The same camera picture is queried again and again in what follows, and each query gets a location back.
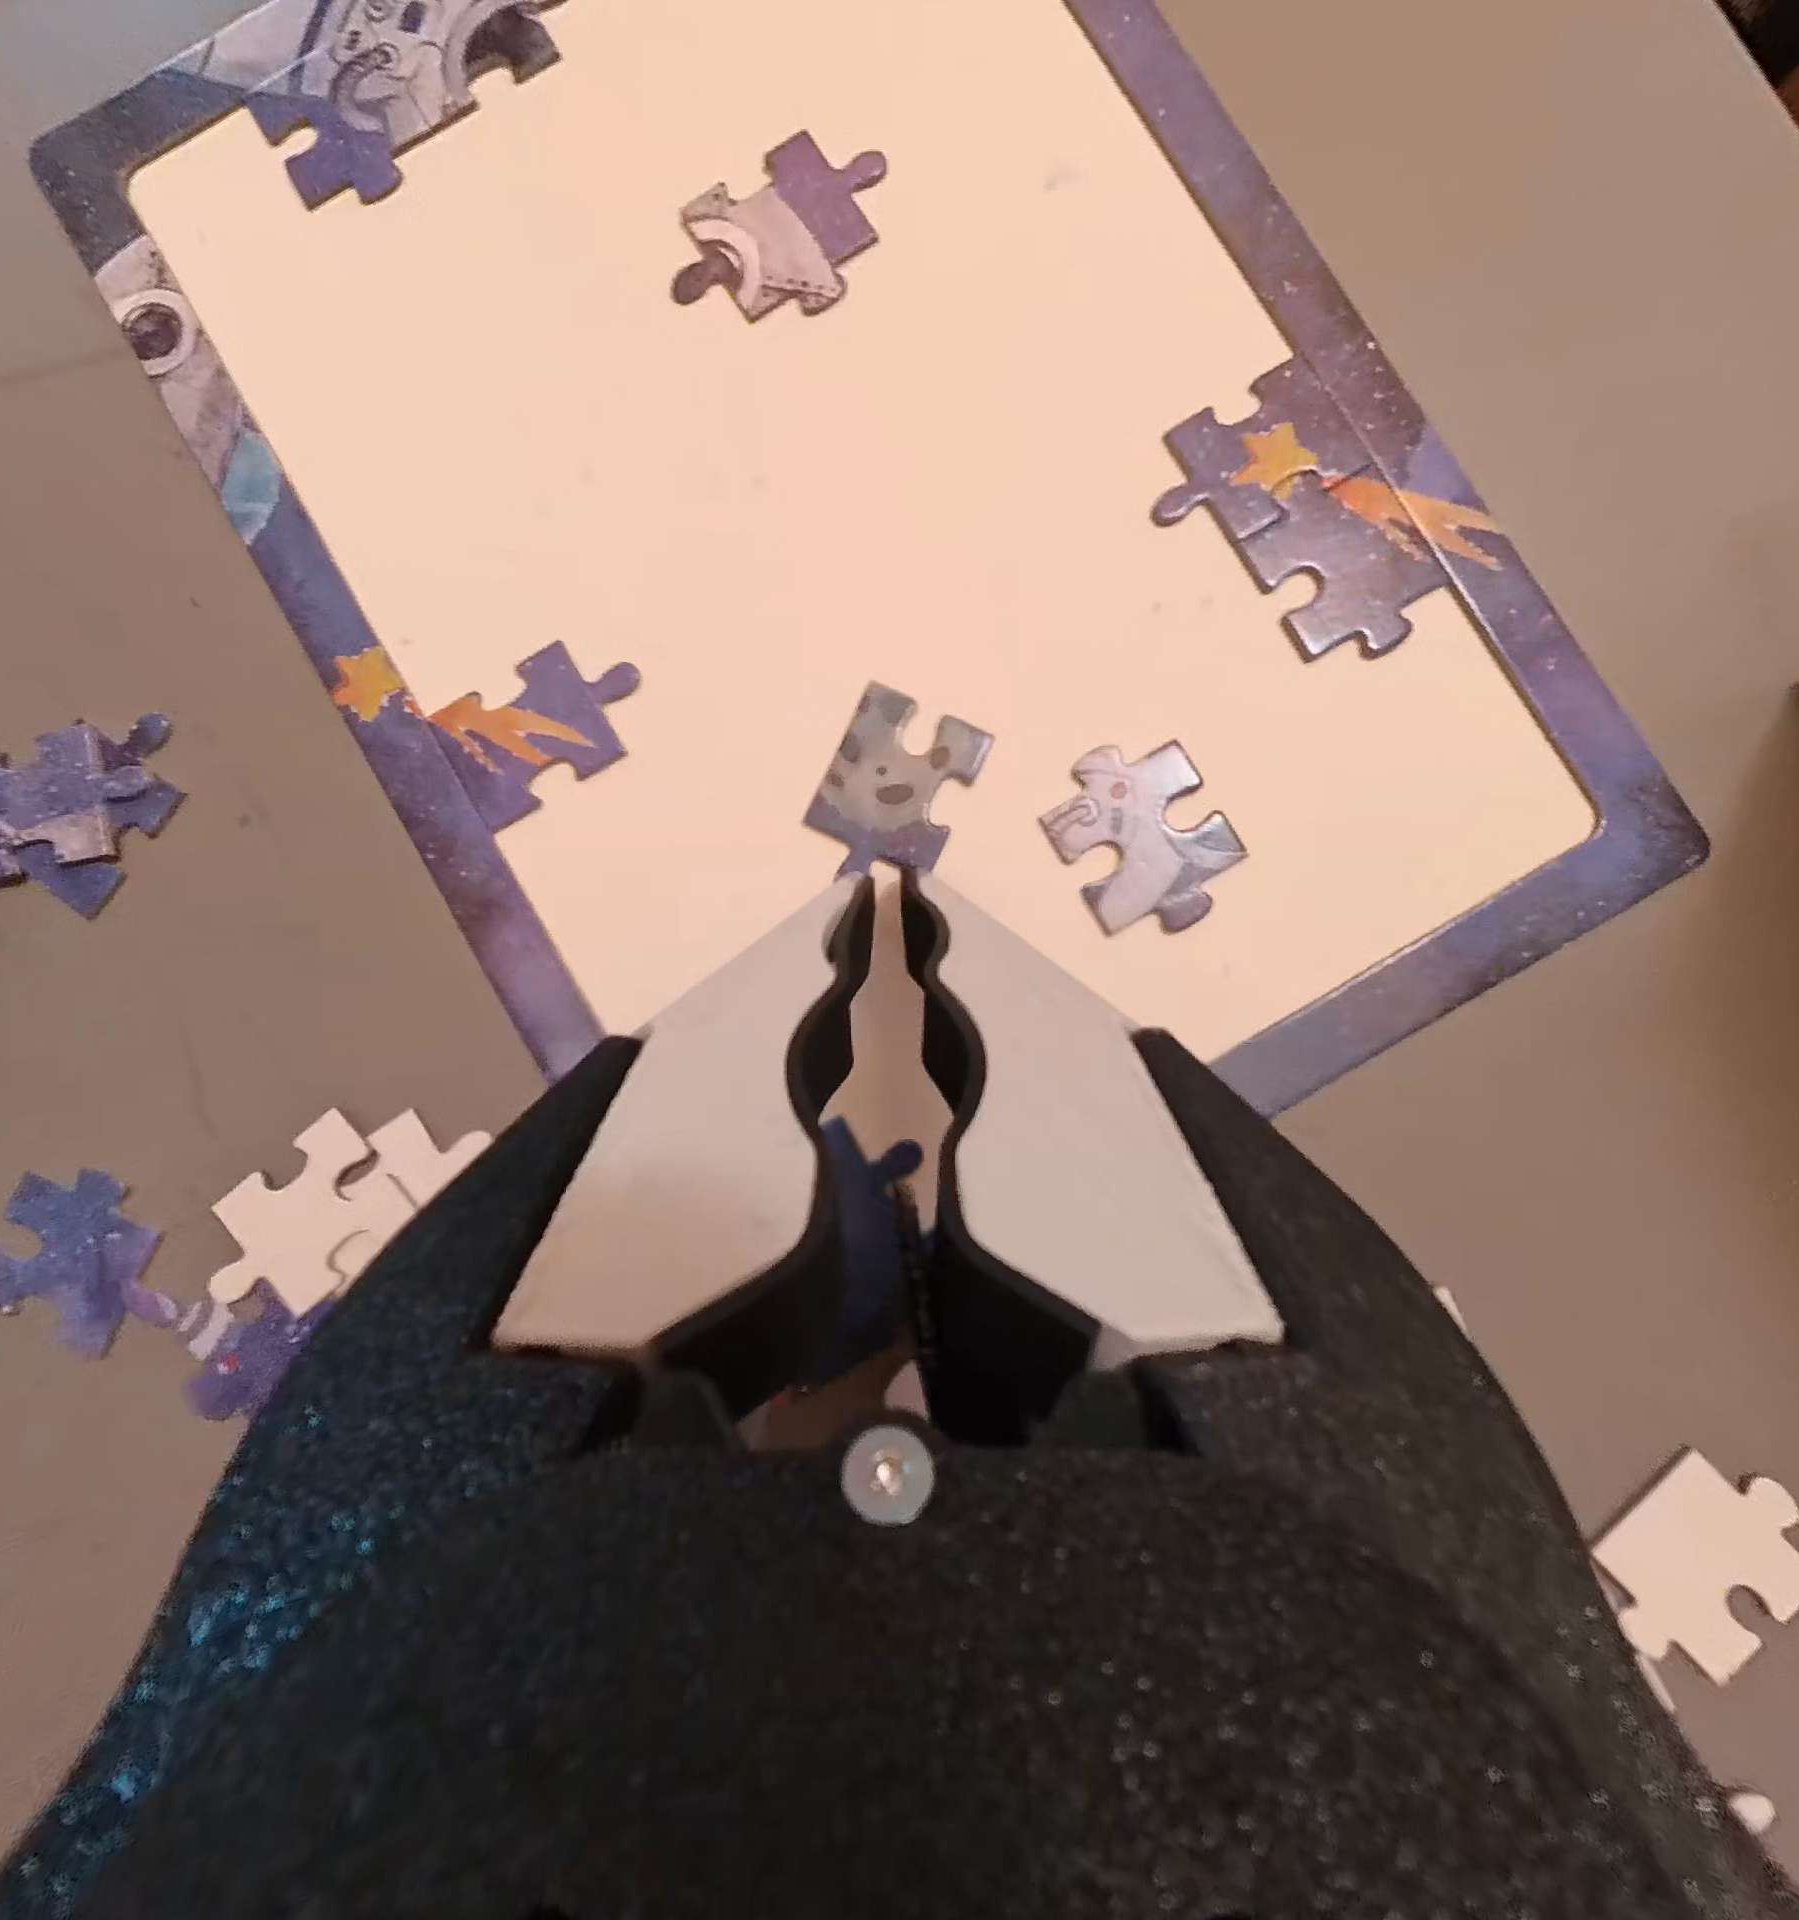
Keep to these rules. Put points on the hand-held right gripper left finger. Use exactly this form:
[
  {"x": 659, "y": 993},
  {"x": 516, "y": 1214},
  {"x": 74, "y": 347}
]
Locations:
[{"x": 674, "y": 1185}]

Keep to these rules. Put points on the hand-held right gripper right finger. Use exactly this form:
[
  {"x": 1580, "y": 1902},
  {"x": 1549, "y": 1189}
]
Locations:
[{"x": 1110, "y": 1200}]

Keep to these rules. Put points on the grey blue puzzle piece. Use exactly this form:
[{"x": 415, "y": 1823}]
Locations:
[{"x": 1139, "y": 841}]

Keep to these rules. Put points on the pile of jigsaw puzzle pieces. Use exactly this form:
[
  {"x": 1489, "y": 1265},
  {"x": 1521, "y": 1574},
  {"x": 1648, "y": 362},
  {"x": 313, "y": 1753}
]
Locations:
[{"x": 300, "y": 1200}]

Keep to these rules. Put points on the cratered moon puzzle piece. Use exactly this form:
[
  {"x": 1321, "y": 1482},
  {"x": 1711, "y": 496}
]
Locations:
[{"x": 892, "y": 774}]

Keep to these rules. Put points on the blue framed puzzle board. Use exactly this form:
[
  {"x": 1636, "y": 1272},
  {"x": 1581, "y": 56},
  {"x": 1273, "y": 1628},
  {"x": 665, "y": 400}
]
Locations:
[{"x": 690, "y": 524}]

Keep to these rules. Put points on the blue star puzzle piece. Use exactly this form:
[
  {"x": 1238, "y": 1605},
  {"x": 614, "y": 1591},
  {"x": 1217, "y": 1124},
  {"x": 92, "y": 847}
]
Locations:
[{"x": 1260, "y": 457}]

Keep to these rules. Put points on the purple grey puzzle piece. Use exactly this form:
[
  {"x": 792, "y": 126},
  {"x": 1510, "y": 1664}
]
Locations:
[{"x": 794, "y": 226}]

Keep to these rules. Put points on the blue astronaut puzzle piece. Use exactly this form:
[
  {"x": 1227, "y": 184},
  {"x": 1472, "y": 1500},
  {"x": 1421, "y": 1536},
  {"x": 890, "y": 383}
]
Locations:
[{"x": 336, "y": 151}]

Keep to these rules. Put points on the grey desk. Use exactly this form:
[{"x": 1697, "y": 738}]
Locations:
[{"x": 1590, "y": 1124}]

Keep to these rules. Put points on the blue comet puzzle piece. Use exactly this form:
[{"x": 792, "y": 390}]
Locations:
[
  {"x": 1364, "y": 571},
  {"x": 556, "y": 737}
]

